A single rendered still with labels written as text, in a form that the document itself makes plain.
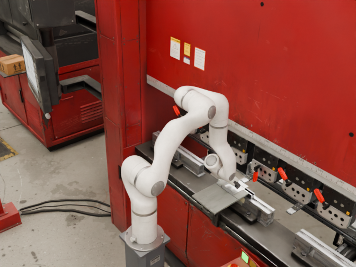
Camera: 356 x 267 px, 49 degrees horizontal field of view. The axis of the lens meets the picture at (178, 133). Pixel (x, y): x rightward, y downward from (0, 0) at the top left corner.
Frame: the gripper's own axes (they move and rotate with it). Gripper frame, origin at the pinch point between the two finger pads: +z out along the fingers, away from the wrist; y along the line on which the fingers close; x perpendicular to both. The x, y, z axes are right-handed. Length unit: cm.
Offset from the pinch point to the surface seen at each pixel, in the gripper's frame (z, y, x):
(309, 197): -14.3, -44.6, -12.9
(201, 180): 13.4, 27.4, 8.9
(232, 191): 0.8, -2.2, 4.1
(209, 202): -9.6, -0.6, 16.8
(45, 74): -74, 101, 17
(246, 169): -5.3, -4.4, -9.6
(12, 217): 17, 157, 126
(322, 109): -48, -40, -42
